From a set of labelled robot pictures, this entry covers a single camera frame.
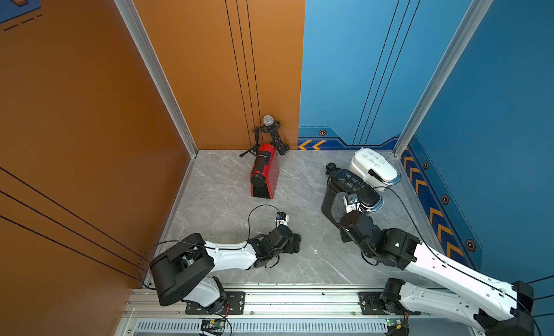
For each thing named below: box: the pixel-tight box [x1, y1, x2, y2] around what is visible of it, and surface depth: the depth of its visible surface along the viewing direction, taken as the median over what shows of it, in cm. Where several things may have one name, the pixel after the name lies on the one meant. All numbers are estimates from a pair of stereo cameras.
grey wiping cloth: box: [331, 191, 348, 223], surface depth 74 cm
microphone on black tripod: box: [239, 114, 290, 158], surface depth 107 cm
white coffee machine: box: [349, 147, 402, 191], surface depth 86 cm
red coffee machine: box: [250, 143, 280, 200], surface depth 93 cm
